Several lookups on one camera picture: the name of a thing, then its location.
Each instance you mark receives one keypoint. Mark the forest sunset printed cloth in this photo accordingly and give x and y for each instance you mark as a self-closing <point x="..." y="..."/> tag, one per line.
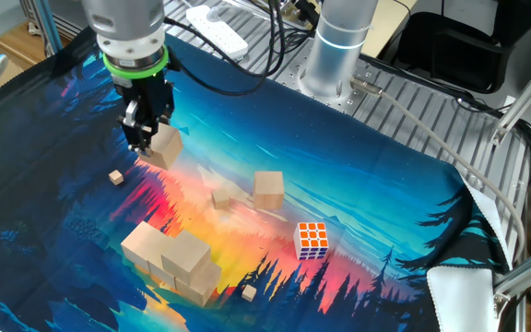
<point x="362" y="184"/>

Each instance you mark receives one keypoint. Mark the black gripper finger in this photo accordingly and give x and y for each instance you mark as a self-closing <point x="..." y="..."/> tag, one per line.
<point x="166" y="110"/>
<point x="135" y="131"/>

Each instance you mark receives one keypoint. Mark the black office chair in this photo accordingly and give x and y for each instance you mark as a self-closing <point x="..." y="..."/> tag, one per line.
<point x="454" y="50"/>

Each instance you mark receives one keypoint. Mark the large wooden cube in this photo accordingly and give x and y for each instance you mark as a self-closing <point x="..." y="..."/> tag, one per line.
<point x="141" y="243"/>
<point x="205" y="285"/>
<point x="268" y="190"/>
<point x="166" y="147"/>
<point x="159" y="273"/>
<point x="186" y="256"/>

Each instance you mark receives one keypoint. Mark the aluminium frame bar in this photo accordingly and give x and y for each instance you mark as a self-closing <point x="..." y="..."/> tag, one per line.
<point x="528" y="272"/>
<point x="526" y="97"/>

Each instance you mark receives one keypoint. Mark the Rubik's cube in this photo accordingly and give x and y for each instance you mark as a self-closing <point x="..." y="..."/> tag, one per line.
<point x="310" y="240"/>

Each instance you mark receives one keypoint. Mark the aluminium extrusion rack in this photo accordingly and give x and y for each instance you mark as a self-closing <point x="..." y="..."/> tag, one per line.
<point x="62" y="18"/>

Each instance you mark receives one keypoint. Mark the small wooden cube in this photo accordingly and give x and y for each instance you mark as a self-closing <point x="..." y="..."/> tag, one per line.
<point x="249" y="292"/>
<point x="116" y="177"/>
<point x="220" y="198"/>

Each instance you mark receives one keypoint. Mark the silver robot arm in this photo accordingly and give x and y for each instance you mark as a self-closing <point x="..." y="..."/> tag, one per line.
<point x="122" y="23"/>

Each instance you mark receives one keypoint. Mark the white flat device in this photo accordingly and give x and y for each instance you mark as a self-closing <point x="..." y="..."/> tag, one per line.
<point x="217" y="30"/>

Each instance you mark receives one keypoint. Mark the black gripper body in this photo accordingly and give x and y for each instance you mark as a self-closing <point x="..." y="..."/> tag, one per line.
<point x="150" y="94"/>

